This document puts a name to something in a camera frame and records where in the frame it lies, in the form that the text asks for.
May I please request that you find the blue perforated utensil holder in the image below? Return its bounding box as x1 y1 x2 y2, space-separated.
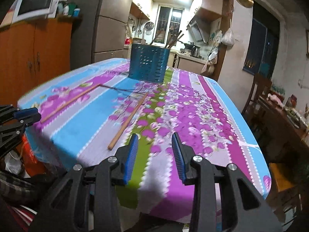
128 43 170 84

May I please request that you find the kitchen window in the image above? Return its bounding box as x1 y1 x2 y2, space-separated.
154 6 184 46

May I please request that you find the orange plastic bag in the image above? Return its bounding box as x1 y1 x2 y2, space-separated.
17 134 47 177

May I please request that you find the small wooden stool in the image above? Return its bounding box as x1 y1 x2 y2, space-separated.
266 163 298 210

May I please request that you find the orange wooden cabinet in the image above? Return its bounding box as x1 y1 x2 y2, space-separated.
1 16 81 105

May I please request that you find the floral striped tablecloth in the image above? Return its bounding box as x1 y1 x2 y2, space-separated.
18 58 271 223

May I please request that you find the dark wooden dining table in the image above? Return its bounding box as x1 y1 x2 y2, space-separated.
258 96 308 163

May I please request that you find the pink cloth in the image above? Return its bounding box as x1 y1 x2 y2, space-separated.
267 93 284 108

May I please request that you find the brown refrigerator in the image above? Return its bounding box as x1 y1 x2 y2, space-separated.
68 0 132 70

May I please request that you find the white microwave oven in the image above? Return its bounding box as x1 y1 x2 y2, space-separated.
12 0 59 23

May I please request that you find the white bottle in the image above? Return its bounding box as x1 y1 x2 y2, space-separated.
62 4 69 16

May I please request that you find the wooden chair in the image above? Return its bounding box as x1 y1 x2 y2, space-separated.
241 73 272 123

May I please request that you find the green container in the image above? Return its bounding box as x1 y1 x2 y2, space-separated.
68 2 76 16

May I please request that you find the dark window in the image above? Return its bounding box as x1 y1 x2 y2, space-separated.
243 2 280 79

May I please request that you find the steel kettle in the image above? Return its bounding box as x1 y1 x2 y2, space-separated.
191 46 200 58

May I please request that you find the black wok on stove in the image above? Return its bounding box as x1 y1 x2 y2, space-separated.
179 40 198 50

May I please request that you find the white plastic bag hanging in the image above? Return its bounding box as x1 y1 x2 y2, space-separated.
221 28 235 47

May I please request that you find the range hood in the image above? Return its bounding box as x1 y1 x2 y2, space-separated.
188 16 211 44

